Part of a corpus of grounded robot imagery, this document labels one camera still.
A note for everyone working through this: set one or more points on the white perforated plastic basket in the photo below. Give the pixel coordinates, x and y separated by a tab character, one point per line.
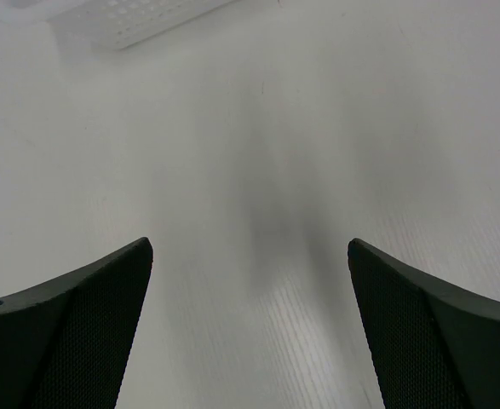
113	24

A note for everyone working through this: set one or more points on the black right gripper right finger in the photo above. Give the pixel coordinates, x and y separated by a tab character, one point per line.
433	344

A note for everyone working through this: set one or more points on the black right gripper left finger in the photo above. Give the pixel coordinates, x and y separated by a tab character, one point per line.
66	342

